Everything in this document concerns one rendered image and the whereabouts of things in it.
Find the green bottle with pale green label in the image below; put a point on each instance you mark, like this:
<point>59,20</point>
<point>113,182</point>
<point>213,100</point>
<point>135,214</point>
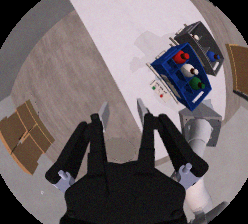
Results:
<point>195,83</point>

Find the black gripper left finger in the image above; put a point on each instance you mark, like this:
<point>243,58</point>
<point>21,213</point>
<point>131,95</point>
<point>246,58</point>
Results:
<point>73,153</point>

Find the red bottle with pink label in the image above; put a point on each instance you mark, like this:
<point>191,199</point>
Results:
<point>180,56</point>

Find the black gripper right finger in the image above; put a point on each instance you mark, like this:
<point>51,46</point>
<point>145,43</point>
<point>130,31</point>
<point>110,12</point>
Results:
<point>188,165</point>

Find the white bottle with grey label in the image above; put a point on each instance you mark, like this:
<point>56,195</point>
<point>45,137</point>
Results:
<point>188,70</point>

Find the white paper pick list strip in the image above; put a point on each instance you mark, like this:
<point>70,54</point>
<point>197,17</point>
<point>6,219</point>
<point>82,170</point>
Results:
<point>155,85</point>

